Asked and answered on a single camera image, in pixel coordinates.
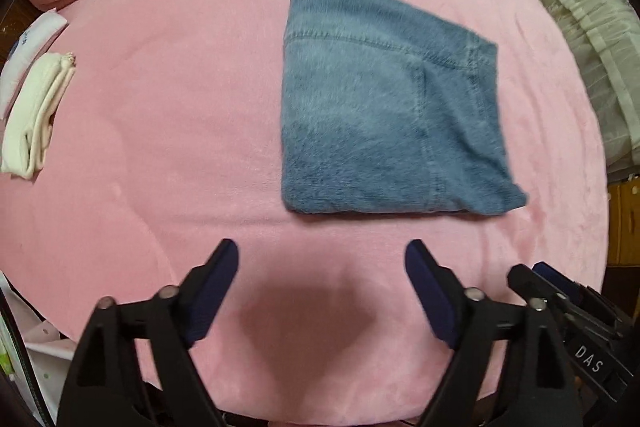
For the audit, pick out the wooden drawer cabinet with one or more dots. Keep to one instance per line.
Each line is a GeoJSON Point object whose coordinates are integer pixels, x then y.
{"type": "Point", "coordinates": [622, 227]}

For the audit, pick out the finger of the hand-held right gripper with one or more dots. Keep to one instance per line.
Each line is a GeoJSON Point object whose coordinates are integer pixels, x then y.
{"type": "Point", "coordinates": [565, 284]}
{"type": "Point", "coordinates": [530, 284]}

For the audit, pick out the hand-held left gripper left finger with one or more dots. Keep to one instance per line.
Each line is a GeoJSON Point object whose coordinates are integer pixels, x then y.
{"type": "Point", "coordinates": [210, 302]}

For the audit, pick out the printed paper bag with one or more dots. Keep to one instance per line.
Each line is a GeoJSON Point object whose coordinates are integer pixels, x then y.
{"type": "Point", "coordinates": [45, 357]}

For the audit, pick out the pink bed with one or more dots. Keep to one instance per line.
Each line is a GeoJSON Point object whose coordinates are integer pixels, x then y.
{"type": "Point", "coordinates": [175, 157]}

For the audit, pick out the blue denim jacket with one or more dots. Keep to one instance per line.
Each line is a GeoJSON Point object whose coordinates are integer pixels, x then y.
{"type": "Point", "coordinates": [360, 107]}

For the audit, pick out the small white printed pillow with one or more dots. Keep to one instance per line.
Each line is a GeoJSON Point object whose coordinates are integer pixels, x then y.
{"type": "Point", "coordinates": [30, 42]}

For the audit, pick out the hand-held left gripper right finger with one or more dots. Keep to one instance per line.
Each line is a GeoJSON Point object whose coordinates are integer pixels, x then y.
{"type": "Point", "coordinates": [432, 302]}

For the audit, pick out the cream lace-covered furniture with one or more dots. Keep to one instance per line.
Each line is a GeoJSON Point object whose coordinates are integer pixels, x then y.
{"type": "Point", "coordinates": [590, 22]}

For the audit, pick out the folded cream cloth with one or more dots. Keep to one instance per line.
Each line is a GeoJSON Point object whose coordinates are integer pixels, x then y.
{"type": "Point", "coordinates": [35, 117]}

